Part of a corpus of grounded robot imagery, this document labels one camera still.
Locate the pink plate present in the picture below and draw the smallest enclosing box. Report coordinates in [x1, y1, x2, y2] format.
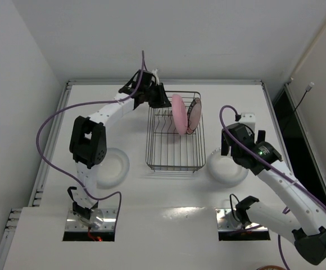
[171, 94, 188, 136]

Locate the pale blue fluted plate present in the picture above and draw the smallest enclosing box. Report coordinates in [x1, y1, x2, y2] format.
[206, 147, 248, 188]

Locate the green rimmed printed plate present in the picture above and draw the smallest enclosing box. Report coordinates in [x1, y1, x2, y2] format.
[187, 97, 202, 134]

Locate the white deep plate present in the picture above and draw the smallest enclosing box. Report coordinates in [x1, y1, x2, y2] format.
[97, 148, 130, 190]

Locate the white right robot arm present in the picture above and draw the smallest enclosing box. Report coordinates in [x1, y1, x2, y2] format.
[221, 123, 326, 266]

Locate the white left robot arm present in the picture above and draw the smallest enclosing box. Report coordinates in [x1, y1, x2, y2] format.
[69, 69, 171, 202]

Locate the brown round object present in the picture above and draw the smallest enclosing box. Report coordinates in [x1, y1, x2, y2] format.
[256, 265, 286, 270]

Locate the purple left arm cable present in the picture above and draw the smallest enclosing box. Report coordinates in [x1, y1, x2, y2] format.
[35, 50, 146, 226]

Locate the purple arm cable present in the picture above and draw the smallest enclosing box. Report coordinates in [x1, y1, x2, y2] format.
[35, 50, 146, 226]
[218, 105, 326, 270]

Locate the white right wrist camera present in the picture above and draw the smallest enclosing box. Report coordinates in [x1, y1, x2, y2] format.
[238, 112, 256, 135]

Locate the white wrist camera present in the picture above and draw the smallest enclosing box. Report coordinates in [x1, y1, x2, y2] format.
[151, 69, 160, 85]
[238, 112, 256, 135]

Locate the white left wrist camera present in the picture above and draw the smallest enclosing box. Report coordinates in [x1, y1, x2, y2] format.
[151, 69, 160, 85]

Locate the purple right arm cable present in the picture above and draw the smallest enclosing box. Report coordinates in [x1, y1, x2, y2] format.
[218, 105, 326, 270]

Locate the grey wire dish rack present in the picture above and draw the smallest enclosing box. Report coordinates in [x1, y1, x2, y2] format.
[146, 107, 206, 173]

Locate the black wall cable with plug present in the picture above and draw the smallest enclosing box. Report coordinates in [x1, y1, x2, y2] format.
[280, 82, 315, 133]

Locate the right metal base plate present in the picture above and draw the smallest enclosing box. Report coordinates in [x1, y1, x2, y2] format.
[215, 208, 269, 233]

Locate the metal base plate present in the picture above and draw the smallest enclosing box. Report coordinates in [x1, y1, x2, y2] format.
[215, 208, 269, 233]
[65, 208, 117, 232]

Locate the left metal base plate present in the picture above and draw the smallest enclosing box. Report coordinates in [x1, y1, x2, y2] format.
[65, 208, 117, 232]

